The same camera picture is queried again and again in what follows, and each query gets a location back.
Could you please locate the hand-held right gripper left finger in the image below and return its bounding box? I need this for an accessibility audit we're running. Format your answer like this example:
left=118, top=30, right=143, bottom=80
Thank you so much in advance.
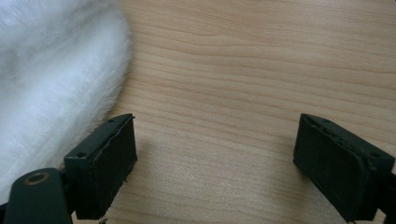
left=64, top=113, right=138, bottom=220

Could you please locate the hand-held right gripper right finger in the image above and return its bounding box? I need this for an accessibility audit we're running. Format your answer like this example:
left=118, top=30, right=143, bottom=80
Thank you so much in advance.
left=292, top=113, right=396, bottom=223

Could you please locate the white fluffy fur item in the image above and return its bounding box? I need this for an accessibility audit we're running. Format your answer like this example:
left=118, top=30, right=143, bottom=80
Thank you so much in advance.
left=0, top=0, right=133, bottom=205

